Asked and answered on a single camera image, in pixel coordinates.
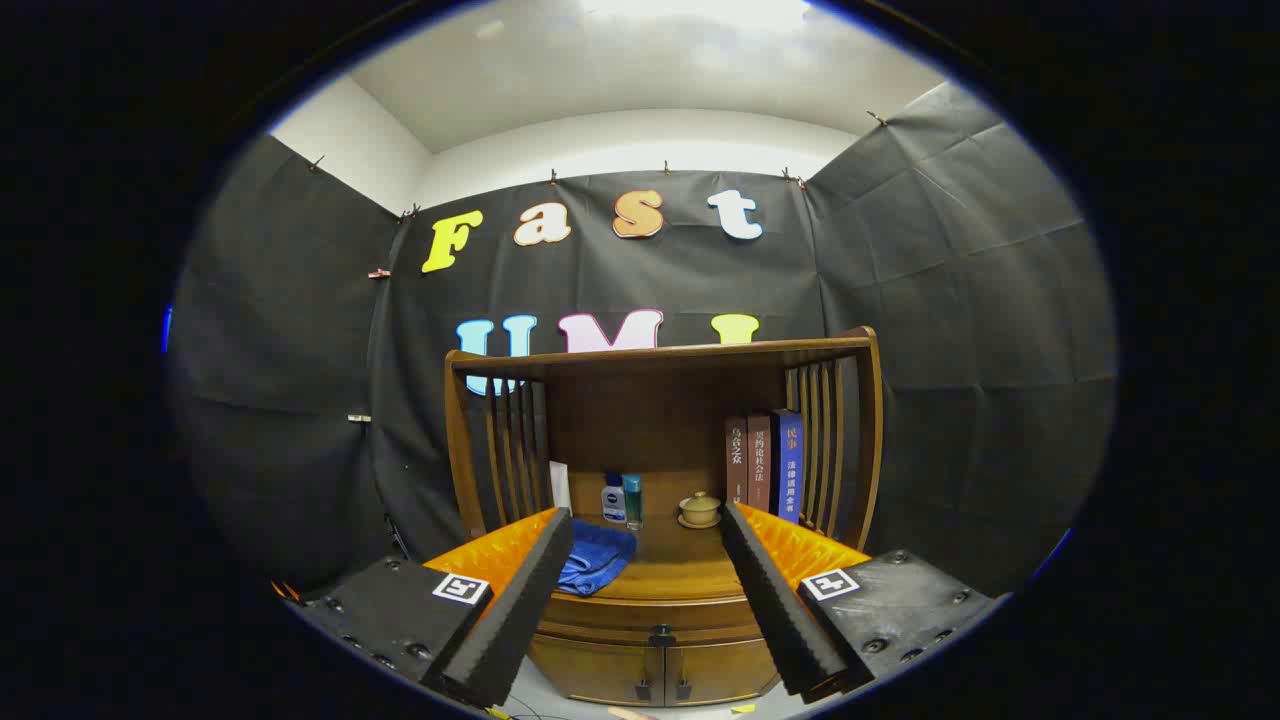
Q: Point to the white tube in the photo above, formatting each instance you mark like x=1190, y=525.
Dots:
x=560, y=485

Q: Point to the wooden countertop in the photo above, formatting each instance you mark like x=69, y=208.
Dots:
x=680, y=565

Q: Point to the blue book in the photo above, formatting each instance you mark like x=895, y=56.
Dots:
x=789, y=465

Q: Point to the wooden drawer with black knob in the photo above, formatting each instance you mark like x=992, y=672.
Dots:
x=650, y=615

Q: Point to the teal bottle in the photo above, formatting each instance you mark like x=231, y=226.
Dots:
x=633, y=500

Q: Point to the beige lidded teacup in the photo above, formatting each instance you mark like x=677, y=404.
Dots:
x=700, y=505

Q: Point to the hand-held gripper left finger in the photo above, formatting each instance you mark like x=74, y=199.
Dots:
x=520, y=600

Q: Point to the beige saucer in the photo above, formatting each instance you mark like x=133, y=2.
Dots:
x=699, y=523

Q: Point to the dark brown book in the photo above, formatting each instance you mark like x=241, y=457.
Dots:
x=736, y=460

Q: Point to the reddish brown book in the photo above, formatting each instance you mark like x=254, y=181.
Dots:
x=759, y=460

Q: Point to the blue towel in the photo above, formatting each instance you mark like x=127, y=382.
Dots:
x=600, y=555

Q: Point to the white and blue bottle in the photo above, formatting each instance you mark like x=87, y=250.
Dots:
x=612, y=500

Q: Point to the wooden cabinet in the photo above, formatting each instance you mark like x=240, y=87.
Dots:
x=660, y=420

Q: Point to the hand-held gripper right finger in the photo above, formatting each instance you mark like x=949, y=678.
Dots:
x=775, y=600

